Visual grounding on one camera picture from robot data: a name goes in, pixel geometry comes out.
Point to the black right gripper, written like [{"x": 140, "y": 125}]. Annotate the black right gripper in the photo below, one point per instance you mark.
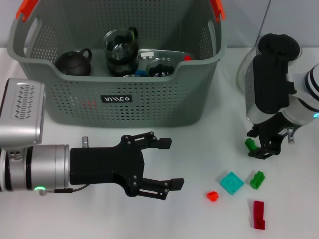
[{"x": 271, "y": 132}]

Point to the small red toy block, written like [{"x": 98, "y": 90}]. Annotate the small red toy block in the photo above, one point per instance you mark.
[{"x": 187, "y": 57}]

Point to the dark red long block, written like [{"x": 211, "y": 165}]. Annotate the dark red long block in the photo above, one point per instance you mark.
[{"x": 259, "y": 215}]

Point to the left wrist camera housing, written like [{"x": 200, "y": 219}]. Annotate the left wrist camera housing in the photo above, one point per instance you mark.
[{"x": 20, "y": 114}]

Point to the black clay teapot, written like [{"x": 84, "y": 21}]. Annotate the black clay teapot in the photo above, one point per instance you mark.
[{"x": 73, "y": 64}]

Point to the glass teacup with black sleeve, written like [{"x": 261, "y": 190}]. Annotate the glass teacup with black sleeve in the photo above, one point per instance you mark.
[
  {"x": 122, "y": 57},
  {"x": 160, "y": 68},
  {"x": 130, "y": 76}
]

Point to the white stepped toy block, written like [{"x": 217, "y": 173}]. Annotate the white stepped toy block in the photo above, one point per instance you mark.
[{"x": 147, "y": 54}]

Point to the green toy block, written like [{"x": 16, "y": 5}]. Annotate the green toy block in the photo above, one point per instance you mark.
[
  {"x": 258, "y": 180},
  {"x": 250, "y": 144}
]

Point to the small orange toy block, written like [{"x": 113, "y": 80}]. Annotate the small orange toy block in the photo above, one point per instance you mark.
[{"x": 212, "y": 196}]

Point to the blue toy block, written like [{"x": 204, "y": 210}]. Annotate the blue toy block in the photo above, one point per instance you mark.
[{"x": 141, "y": 73}]

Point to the teal toy block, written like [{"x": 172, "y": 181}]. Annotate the teal toy block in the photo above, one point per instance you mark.
[{"x": 231, "y": 183}]

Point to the grey perforated storage basket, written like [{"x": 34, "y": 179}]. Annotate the grey perforated storage basket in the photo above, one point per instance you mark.
[{"x": 162, "y": 104}]

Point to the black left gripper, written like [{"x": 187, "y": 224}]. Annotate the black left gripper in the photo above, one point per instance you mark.
[{"x": 104, "y": 164}]

